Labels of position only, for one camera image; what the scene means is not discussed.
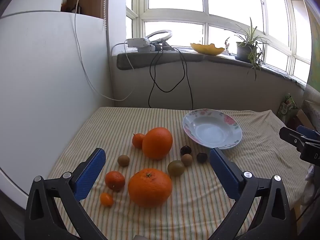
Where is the large orange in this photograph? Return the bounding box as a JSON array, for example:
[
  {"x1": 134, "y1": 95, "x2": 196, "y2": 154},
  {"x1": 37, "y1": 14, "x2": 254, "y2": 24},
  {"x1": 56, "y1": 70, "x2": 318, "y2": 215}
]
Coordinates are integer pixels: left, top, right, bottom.
[
  {"x1": 128, "y1": 168, "x2": 173, "y2": 208},
  {"x1": 142, "y1": 127, "x2": 173, "y2": 160}
]

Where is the white window frame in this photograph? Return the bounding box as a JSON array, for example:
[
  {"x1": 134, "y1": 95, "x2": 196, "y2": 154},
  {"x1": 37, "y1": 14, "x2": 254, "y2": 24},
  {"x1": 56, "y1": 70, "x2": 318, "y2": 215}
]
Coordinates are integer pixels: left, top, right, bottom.
[{"x1": 126, "y1": 0, "x2": 313, "y2": 84}]

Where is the white ring light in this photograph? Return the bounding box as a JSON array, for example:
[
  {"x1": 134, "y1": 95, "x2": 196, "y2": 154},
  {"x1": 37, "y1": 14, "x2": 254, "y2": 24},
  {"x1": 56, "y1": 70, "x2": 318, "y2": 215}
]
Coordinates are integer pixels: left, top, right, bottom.
[{"x1": 145, "y1": 29, "x2": 175, "y2": 52}]

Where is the yellow wavy bowl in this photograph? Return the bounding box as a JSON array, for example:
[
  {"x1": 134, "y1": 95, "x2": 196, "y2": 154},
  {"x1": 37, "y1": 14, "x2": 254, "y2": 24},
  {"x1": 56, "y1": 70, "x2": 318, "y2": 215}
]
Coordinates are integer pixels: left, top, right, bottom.
[{"x1": 190, "y1": 42, "x2": 225, "y2": 56}]

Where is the white crumpled cloth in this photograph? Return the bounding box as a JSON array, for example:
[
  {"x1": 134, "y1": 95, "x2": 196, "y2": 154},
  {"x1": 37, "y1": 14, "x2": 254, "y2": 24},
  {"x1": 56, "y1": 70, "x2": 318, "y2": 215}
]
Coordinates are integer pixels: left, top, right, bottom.
[{"x1": 302, "y1": 165, "x2": 320, "y2": 205}]

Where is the cardboard box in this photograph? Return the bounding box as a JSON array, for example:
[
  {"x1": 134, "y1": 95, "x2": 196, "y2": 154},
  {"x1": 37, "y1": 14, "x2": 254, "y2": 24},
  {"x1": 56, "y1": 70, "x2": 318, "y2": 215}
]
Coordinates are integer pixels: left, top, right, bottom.
[{"x1": 296, "y1": 109, "x2": 315, "y2": 130}]

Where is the white cable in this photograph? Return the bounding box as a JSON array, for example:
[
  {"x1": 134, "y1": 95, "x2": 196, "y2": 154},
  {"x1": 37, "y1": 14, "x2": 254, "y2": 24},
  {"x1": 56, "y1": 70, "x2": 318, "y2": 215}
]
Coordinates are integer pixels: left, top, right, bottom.
[{"x1": 74, "y1": 0, "x2": 135, "y2": 102}]

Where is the potted spider plant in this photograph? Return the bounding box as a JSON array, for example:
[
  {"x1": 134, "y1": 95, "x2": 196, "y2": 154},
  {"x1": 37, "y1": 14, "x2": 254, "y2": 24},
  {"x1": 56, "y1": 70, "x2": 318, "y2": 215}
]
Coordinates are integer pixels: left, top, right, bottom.
[{"x1": 224, "y1": 17, "x2": 272, "y2": 80}]

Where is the white electronic device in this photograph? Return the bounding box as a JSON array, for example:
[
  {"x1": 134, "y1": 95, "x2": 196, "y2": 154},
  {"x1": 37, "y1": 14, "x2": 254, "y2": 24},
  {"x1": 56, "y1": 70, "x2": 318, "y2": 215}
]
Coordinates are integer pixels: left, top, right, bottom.
[{"x1": 126, "y1": 38, "x2": 157, "y2": 53}]

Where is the small orange kumquat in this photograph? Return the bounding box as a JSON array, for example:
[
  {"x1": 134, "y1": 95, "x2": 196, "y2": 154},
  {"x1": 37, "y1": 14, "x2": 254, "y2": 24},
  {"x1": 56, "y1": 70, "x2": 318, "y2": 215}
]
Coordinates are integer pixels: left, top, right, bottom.
[{"x1": 100, "y1": 192, "x2": 114, "y2": 207}]

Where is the small brown round fruit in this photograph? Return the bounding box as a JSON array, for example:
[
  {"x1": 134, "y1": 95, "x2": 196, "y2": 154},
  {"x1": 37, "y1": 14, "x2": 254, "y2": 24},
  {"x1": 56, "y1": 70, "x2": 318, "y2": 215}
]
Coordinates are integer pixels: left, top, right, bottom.
[
  {"x1": 117, "y1": 155, "x2": 130, "y2": 167},
  {"x1": 181, "y1": 153, "x2": 193, "y2": 167}
]

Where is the grey windowsill mat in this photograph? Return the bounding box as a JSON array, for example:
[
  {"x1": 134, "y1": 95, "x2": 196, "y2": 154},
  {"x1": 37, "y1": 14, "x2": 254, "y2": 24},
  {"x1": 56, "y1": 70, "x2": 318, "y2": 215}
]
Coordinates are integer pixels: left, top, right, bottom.
[{"x1": 116, "y1": 50, "x2": 207, "y2": 70}]

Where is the striped table cloth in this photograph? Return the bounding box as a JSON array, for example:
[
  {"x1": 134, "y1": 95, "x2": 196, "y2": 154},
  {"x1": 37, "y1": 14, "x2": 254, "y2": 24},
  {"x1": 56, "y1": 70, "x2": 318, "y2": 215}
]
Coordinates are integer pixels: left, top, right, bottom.
[{"x1": 46, "y1": 107, "x2": 310, "y2": 240}]

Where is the green tomato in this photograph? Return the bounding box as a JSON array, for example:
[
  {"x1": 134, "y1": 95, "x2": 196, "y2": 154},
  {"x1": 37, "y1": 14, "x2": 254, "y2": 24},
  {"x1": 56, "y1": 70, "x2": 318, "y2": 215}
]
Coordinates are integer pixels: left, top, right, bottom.
[{"x1": 167, "y1": 160, "x2": 185, "y2": 177}]

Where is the floral white plate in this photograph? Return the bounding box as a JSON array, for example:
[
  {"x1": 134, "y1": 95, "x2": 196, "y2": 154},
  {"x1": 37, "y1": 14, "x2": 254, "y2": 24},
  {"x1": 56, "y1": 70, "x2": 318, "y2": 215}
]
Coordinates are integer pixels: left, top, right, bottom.
[{"x1": 182, "y1": 109, "x2": 243, "y2": 150}]

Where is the green patterned bag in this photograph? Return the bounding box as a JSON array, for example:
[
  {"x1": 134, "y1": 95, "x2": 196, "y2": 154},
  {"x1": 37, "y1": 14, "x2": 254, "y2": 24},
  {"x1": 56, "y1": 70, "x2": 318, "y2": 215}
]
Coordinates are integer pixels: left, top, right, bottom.
[{"x1": 279, "y1": 94, "x2": 299, "y2": 120}]

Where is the black cable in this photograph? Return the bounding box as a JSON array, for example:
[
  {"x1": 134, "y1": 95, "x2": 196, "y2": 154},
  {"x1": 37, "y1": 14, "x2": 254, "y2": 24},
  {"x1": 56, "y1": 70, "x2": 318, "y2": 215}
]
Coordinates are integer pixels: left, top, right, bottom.
[{"x1": 148, "y1": 47, "x2": 194, "y2": 110}]

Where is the white beaded blind cord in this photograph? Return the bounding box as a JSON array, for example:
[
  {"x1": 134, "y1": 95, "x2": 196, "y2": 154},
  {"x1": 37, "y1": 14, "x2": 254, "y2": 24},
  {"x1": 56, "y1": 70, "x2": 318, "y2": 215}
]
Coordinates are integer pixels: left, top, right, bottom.
[{"x1": 102, "y1": 0, "x2": 109, "y2": 29}]

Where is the small mandarin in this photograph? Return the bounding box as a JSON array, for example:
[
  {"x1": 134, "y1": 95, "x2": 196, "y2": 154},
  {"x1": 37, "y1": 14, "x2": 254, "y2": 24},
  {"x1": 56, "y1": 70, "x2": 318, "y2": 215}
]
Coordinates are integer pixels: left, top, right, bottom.
[
  {"x1": 105, "y1": 171, "x2": 126, "y2": 191},
  {"x1": 132, "y1": 133, "x2": 146, "y2": 149}
]

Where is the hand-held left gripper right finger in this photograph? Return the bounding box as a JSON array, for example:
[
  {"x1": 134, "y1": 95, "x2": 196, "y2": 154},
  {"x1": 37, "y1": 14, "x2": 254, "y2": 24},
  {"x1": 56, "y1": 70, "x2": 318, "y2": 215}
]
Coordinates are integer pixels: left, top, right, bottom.
[{"x1": 209, "y1": 147, "x2": 292, "y2": 240}]

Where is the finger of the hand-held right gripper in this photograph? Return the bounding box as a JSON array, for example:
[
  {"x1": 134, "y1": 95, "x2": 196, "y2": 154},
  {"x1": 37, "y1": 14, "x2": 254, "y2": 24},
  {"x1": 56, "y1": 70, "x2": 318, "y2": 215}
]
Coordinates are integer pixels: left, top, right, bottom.
[
  {"x1": 279, "y1": 127, "x2": 308, "y2": 153},
  {"x1": 297, "y1": 125, "x2": 320, "y2": 143}
]

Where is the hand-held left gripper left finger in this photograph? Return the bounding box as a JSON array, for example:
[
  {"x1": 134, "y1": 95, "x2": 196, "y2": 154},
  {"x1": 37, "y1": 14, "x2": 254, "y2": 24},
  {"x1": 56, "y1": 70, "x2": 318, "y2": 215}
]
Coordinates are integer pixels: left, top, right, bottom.
[{"x1": 24, "y1": 147, "x2": 108, "y2": 240}]

